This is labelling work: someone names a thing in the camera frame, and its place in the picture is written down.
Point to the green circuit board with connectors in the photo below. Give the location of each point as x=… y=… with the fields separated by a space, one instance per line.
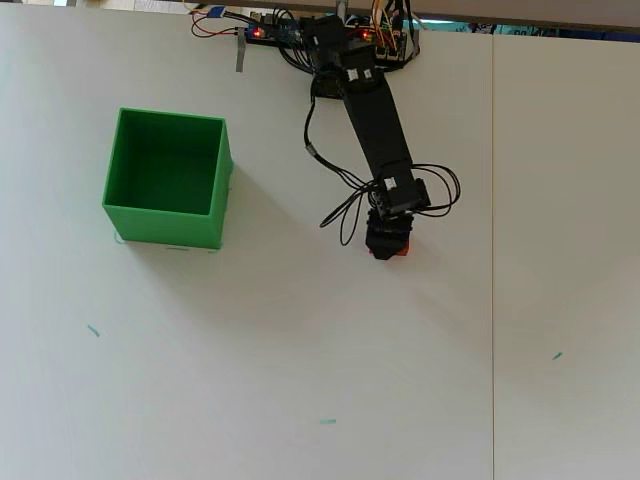
x=387 y=42

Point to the red block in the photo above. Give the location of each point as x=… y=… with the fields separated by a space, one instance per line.
x=405 y=250

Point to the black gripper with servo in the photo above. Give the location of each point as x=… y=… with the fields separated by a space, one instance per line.
x=402 y=197

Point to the green plastic bin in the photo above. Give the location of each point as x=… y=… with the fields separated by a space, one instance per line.
x=165 y=220

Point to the grey tape strip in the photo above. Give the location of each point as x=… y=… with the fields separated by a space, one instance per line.
x=240 y=50

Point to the blue controller circuit board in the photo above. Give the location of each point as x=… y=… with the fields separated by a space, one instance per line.
x=277 y=32

